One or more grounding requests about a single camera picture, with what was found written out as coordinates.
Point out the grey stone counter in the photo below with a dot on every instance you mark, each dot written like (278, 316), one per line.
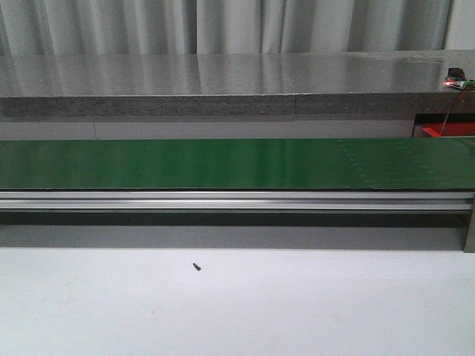
(233, 84)

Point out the green conveyor belt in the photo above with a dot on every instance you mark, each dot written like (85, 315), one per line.
(413, 164)

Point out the red plastic tray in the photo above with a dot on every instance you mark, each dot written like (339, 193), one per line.
(455, 130)

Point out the small green circuit board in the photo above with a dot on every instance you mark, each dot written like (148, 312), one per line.
(456, 83)

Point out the small black sensor module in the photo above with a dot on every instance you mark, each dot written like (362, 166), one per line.
(456, 73)

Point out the white curtain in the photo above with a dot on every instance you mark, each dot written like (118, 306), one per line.
(205, 27)

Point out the aluminium conveyor frame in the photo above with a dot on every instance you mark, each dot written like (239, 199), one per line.
(355, 220)

